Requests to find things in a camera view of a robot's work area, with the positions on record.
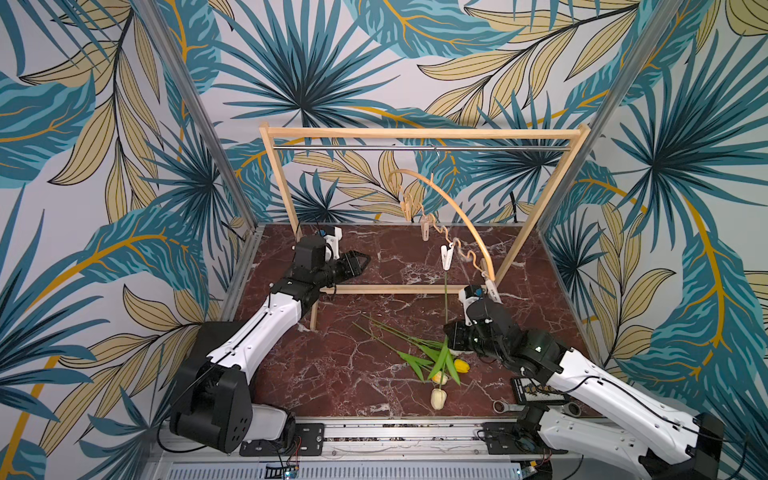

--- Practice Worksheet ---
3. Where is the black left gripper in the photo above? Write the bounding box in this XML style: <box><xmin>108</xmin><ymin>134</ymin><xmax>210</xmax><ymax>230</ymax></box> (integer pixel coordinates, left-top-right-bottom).
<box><xmin>315</xmin><ymin>248</ymin><xmax>372</xmax><ymax>288</ymax></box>

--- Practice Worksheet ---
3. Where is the yellow orange tulip flower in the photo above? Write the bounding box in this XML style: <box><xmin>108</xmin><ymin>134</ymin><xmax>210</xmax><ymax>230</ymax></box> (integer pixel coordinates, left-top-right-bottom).
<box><xmin>353</xmin><ymin>323</ymin><xmax>434</xmax><ymax>384</ymax></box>

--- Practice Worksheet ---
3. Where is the white tulip flower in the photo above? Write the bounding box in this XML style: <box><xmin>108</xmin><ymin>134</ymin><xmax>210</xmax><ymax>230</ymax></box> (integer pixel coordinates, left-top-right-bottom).
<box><xmin>429</xmin><ymin>268</ymin><xmax>450</xmax><ymax>411</ymax></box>

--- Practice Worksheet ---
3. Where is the tan wavy clothes hanger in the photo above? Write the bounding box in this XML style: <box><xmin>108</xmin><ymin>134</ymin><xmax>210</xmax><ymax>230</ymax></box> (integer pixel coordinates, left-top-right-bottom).
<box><xmin>389</xmin><ymin>168</ymin><xmax>496</xmax><ymax>282</ymax></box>

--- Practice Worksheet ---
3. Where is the pink tulip flower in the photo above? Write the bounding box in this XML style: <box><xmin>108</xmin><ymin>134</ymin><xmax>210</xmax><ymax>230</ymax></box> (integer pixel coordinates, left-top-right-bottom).
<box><xmin>368</xmin><ymin>317</ymin><xmax>443</xmax><ymax>362</ymax></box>

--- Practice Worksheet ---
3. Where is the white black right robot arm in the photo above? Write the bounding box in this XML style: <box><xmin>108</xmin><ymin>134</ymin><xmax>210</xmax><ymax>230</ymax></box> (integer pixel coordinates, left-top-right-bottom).
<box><xmin>444</xmin><ymin>287</ymin><xmax>724</xmax><ymax>479</ymax></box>

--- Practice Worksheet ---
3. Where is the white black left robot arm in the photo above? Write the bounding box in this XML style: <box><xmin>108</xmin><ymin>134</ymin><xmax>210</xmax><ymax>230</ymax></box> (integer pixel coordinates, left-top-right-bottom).
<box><xmin>168</xmin><ymin>228</ymin><xmax>371</xmax><ymax>454</ymax></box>

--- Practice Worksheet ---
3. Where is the black electronics board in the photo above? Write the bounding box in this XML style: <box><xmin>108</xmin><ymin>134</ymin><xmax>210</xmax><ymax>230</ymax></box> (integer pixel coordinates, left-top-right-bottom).
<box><xmin>510</xmin><ymin>378</ymin><xmax>570</xmax><ymax>405</ymax></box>

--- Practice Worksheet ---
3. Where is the silver wrench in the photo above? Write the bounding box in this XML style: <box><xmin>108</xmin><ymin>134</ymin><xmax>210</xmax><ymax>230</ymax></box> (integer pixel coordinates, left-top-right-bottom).
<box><xmin>492</xmin><ymin>400</ymin><xmax>541</xmax><ymax>415</ymax></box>

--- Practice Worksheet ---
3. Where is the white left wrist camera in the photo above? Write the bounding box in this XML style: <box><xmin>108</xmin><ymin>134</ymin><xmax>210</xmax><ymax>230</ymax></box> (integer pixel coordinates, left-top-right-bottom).
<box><xmin>318</xmin><ymin>227</ymin><xmax>343</xmax><ymax>262</ymax></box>

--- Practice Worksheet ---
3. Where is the wooden clothes rack frame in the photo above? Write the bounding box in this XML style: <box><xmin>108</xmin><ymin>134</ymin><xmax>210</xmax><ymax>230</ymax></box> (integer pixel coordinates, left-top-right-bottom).
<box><xmin>259</xmin><ymin>122</ymin><xmax>591</xmax><ymax>295</ymax></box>

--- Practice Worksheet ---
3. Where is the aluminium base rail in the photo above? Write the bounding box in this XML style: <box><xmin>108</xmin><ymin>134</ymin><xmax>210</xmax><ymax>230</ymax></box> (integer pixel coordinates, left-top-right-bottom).
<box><xmin>143</xmin><ymin>416</ymin><xmax>661</xmax><ymax>480</ymax></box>

